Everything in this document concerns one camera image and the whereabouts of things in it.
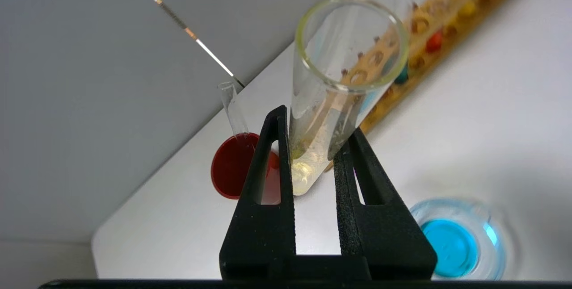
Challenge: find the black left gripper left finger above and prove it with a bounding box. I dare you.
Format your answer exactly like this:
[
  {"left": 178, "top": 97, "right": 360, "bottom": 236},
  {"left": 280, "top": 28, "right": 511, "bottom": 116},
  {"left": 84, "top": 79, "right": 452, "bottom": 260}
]
[{"left": 220, "top": 105, "right": 296, "bottom": 281}]

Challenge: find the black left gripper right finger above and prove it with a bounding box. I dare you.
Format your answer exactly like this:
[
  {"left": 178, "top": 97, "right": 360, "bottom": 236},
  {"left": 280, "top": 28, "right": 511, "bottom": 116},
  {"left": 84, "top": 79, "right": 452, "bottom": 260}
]
[{"left": 333, "top": 128, "right": 437, "bottom": 281}]

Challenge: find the wooden test tube rack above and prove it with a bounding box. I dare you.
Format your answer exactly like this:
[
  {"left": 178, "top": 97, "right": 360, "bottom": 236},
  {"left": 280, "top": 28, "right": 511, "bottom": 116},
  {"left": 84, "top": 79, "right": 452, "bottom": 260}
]
[{"left": 340, "top": 0, "right": 539, "bottom": 135}]

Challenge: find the clear glass dish with spout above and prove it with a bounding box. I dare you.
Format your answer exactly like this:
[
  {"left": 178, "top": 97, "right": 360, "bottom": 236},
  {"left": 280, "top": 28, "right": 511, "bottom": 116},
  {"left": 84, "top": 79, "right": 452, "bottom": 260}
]
[{"left": 409, "top": 197, "right": 508, "bottom": 281}]

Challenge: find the dark red plastic cup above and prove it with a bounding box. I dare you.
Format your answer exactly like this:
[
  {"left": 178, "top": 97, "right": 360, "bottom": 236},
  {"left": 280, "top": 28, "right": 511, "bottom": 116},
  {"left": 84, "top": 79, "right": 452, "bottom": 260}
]
[{"left": 210, "top": 132, "right": 282, "bottom": 205}]

